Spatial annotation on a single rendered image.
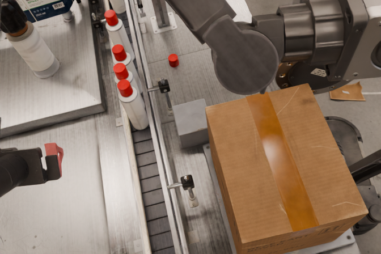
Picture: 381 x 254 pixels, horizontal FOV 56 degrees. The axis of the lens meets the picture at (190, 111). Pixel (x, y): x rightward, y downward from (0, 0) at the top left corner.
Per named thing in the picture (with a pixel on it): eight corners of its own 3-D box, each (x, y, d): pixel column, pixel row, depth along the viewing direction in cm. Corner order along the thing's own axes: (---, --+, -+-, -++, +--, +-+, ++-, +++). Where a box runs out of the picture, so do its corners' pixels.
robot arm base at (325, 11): (341, 83, 48) (369, 18, 38) (280, 88, 49) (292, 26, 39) (325, 34, 53) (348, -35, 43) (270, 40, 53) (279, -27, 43)
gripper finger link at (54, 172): (36, 137, 73) (10, 149, 63) (70, 134, 72) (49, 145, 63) (42, 169, 74) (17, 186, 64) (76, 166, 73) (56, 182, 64)
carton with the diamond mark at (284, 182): (210, 154, 104) (204, 106, 80) (291, 135, 104) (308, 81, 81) (239, 264, 88) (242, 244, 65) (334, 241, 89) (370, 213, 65)
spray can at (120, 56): (126, 86, 115) (106, 43, 98) (142, 81, 115) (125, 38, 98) (128, 99, 112) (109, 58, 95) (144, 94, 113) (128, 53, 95)
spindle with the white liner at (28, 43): (33, 60, 125) (-18, -7, 99) (59, 54, 125) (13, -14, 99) (33, 81, 120) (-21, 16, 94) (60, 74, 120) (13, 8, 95)
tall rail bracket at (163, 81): (152, 109, 116) (140, 79, 102) (174, 103, 116) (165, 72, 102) (153, 117, 114) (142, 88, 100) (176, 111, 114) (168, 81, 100)
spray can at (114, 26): (119, 54, 122) (100, 9, 105) (134, 50, 122) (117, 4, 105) (121, 66, 120) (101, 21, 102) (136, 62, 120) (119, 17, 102)
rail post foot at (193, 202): (186, 189, 101) (185, 187, 101) (194, 186, 101) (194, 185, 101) (190, 208, 98) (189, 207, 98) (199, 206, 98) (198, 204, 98)
